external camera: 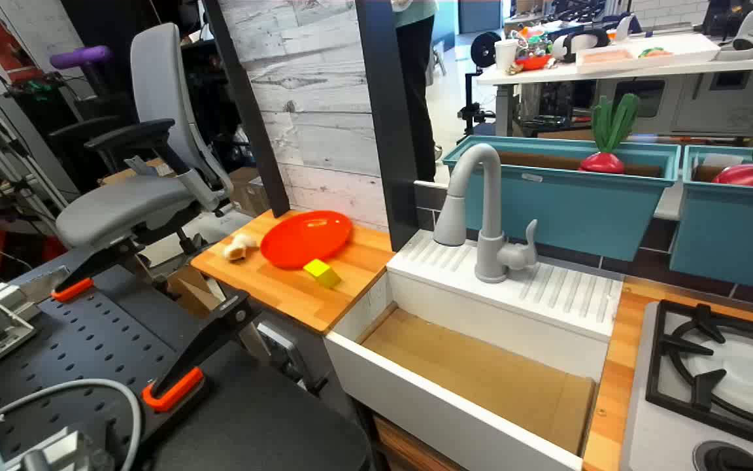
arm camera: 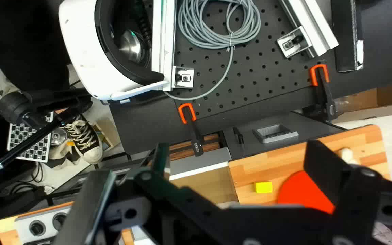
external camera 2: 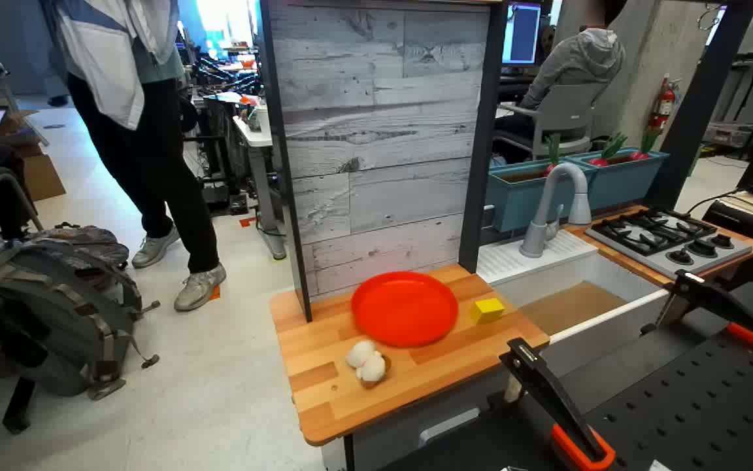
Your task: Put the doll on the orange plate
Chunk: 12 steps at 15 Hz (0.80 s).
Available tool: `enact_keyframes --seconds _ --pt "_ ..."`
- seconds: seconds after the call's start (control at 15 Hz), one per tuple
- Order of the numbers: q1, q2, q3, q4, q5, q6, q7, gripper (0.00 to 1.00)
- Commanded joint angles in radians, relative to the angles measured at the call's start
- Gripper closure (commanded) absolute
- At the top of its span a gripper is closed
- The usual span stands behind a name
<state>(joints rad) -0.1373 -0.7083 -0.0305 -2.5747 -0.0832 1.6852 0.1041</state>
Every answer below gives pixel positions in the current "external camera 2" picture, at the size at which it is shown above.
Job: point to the white plush doll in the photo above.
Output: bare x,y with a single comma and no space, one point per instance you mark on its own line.
368,362

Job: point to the orange plastic plate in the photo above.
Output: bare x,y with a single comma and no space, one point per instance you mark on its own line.
403,311

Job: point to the wood-pattern backdrop panel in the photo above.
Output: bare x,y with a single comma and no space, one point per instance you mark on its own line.
381,116

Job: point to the yellow wooden block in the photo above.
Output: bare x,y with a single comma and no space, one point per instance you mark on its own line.
487,311

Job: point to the grey toy faucet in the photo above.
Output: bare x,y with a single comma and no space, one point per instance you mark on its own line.
551,214

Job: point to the white toy sink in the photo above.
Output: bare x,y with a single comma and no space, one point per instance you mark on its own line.
578,296

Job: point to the grey office chair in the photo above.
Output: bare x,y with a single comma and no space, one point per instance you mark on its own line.
565,113

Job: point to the computer monitor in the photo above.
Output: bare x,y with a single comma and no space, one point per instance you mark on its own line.
521,36

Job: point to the seated person grey hoodie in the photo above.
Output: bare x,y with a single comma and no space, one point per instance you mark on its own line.
593,57

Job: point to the toy gas stove top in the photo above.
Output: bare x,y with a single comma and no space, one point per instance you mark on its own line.
668,242

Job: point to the standing person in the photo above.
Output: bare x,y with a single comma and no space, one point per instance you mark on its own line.
125,74

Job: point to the black orange clamp far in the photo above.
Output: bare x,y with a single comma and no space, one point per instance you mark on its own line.
691,293

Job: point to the red fire extinguisher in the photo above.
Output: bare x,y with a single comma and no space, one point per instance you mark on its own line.
661,113

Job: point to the grey backpack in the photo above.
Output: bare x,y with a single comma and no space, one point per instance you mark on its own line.
68,311

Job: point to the black perforated mounting board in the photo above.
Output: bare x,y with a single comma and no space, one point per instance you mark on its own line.
695,414

